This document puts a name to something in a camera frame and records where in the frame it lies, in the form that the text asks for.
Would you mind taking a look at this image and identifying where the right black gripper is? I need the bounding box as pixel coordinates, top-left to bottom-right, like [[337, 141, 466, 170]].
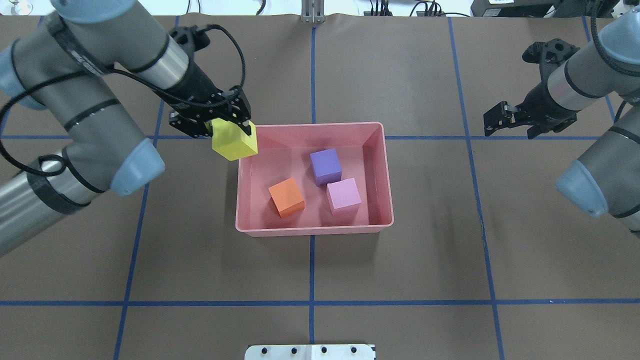
[[483, 82, 578, 140]]

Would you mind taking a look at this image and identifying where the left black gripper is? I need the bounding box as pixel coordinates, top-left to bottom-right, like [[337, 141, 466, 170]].
[[167, 63, 253, 139]]

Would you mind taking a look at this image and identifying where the yellow foam block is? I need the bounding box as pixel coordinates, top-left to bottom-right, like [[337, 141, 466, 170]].
[[211, 118, 259, 161]]

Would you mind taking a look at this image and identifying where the orange foam block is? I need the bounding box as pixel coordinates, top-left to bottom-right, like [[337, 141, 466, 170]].
[[268, 177, 306, 219]]

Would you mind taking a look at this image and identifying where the purple foam block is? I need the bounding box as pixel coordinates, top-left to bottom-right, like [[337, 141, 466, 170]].
[[310, 148, 343, 187]]

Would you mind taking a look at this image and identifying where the pink foam block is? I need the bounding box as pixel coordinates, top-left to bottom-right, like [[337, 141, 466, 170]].
[[326, 177, 362, 215]]

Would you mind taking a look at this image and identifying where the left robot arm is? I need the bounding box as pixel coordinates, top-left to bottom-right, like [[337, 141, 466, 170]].
[[1, 0, 258, 255]]

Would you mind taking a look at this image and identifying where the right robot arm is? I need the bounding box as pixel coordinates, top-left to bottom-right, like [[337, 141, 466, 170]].
[[482, 6, 639, 237]]

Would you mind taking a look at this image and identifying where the pink plastic bin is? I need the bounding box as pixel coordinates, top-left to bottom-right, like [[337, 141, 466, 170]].
[[235, 121, 394, 237]]

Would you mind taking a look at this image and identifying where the black box with label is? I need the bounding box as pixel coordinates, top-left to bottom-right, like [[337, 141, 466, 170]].
[[470, 0, 556, 18]]

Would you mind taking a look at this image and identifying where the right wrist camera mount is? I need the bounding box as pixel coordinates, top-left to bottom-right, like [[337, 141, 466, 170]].
[[521, 38, 581, 81]]

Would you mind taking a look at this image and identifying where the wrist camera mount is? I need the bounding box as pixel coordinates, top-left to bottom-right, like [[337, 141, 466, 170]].
[[521, 38, 581, 81], [167, 25, 211, 59]]

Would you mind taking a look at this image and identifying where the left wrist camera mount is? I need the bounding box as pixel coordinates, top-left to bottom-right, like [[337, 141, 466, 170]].
[[167, 25, 211, 59]]

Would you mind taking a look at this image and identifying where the aluminium frame post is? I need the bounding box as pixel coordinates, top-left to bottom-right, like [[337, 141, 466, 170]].
[[300, 0, 326, 25]]

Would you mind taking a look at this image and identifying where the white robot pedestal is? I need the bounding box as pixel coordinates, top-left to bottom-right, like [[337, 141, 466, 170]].
[[244, 343, 377, 360]]

